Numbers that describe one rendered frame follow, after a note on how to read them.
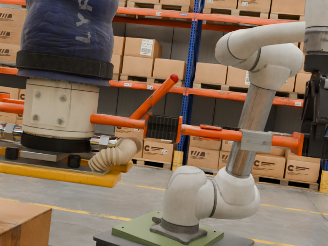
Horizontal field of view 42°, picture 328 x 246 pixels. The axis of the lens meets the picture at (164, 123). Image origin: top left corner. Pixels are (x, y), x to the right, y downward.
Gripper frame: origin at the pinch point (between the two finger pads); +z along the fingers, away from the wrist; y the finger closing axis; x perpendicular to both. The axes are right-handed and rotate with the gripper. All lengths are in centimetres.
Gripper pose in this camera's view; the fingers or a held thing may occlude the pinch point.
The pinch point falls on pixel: (310, 142)
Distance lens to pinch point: 105.7
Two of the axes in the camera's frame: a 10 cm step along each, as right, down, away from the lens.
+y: -0.8, 0.4, -10.0
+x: 9.9, 1.2, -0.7
